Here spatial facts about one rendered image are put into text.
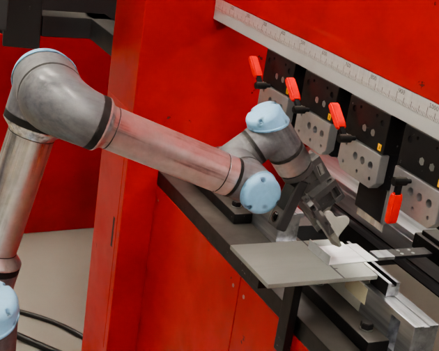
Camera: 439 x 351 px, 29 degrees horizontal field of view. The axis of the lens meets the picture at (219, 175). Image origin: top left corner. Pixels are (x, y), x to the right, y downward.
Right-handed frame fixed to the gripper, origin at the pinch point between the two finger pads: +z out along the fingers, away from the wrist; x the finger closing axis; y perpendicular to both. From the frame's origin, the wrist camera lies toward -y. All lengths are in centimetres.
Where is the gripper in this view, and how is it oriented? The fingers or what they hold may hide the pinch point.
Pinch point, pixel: (327, 238)
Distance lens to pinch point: 187.5
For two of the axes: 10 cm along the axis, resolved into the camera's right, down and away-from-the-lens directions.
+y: 7.8, -6.1, 1.1
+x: -4.0, -3.7, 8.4
